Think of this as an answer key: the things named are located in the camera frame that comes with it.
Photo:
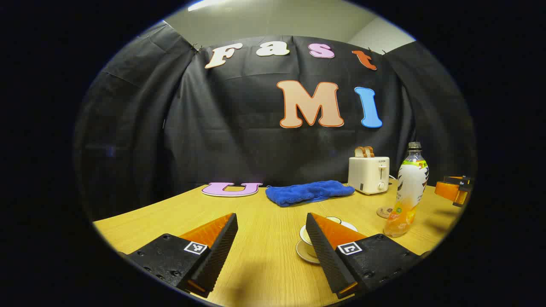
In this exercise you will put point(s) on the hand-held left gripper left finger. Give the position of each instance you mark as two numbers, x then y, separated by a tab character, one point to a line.
219	251

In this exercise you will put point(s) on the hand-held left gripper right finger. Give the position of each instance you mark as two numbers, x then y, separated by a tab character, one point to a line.
324	251

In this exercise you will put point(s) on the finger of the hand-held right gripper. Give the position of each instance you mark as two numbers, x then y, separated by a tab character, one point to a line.
448	191
457	179

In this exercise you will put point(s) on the cream ceramic teacup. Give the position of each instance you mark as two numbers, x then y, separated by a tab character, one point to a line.
306	236

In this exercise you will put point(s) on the plastic water bottle orange drink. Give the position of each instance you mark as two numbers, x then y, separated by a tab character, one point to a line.
410	187

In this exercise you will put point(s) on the round brown coaster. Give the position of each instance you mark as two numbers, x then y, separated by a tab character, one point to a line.
385	212

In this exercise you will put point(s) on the cream ceramic saucer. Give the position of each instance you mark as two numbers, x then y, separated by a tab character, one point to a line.
303	251

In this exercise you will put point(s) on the blue towel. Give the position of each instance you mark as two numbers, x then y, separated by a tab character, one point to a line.
307	192

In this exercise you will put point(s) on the purple paper cutout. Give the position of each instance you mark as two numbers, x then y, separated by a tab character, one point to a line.
232	191

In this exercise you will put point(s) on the white toaster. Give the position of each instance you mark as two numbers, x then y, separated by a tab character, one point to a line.
369	175

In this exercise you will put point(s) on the toast bread slice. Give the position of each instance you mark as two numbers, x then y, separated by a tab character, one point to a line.
369	151
359	152

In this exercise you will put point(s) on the black backdrop cloth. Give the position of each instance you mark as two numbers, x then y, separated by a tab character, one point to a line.
239	149

